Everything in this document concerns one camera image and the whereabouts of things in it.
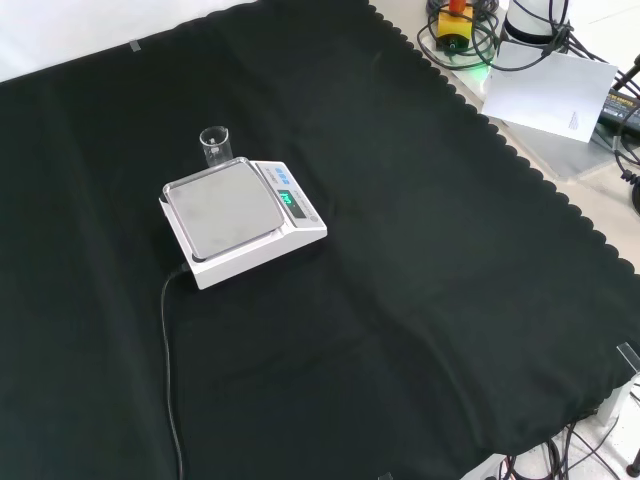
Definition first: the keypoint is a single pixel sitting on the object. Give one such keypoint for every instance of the white electronic balance steel pan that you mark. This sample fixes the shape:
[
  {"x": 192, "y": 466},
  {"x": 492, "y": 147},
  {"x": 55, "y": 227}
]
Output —
[{"x": 225, "y": 215}]

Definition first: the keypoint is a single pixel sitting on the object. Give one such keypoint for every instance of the small clear glass beaker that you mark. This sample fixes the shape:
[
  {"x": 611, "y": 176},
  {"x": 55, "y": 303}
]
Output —
[{"x": 216, "y": 151}]

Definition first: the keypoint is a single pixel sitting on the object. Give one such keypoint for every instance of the yellow stop button box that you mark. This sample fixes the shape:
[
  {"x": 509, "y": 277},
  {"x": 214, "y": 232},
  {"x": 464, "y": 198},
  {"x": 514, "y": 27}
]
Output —
[{"x": 453, "y": 24}]

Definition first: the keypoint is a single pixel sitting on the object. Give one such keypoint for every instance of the black bench cloth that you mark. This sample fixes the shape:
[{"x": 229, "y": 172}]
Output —
[{"x": 400, "y": 250}]

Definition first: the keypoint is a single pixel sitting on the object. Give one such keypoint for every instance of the grey tape strip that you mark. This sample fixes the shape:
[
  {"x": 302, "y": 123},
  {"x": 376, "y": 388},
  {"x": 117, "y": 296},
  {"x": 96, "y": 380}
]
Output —
[{"x": 135, "y": 46}]

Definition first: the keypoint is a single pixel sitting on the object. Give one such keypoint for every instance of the black tripod leg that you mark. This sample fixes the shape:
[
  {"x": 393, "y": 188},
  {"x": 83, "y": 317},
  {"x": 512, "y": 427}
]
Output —
[{"x": 628, "y": 77}]

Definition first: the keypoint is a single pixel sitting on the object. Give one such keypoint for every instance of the clear tape piece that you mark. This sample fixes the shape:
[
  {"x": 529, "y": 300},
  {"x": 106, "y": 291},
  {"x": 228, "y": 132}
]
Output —
[{"x": 629, "y": 356}]

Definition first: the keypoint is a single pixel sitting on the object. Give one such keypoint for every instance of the black power adapter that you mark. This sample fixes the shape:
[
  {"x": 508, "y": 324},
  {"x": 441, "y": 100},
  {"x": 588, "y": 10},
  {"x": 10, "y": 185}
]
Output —
[{"x": 620, "y": 107}]

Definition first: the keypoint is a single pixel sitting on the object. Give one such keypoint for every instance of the white paper sheet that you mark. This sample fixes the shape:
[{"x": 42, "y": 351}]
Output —
[{"x": 545, "y": 95}]

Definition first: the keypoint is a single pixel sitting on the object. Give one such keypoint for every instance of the grey metal base plate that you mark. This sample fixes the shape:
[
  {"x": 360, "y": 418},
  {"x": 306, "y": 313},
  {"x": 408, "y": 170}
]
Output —
[{"x": 565, "y": 155}]

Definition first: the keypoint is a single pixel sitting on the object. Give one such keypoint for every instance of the white bench leg bracket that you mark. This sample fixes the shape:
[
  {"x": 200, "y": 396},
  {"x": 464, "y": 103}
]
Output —
[{"x": 617, "y": 400}]

